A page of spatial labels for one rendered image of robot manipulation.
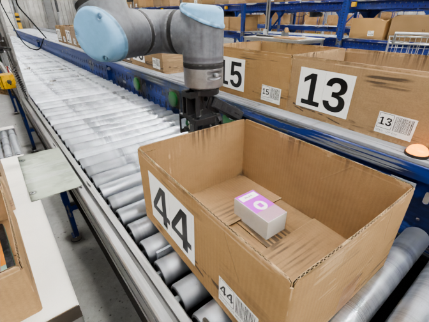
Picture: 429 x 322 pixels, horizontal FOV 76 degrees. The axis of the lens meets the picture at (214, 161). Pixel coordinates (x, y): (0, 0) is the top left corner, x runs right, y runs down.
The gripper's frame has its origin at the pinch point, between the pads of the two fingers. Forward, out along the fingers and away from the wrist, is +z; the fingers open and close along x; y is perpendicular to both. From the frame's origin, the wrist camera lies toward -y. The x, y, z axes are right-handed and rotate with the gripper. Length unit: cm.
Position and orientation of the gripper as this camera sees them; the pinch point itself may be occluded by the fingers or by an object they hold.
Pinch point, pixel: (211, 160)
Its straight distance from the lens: 74.5
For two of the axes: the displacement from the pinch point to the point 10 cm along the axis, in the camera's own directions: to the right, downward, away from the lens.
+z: 0.0, 8.8, 4.7
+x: 6.2, 3.7, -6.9
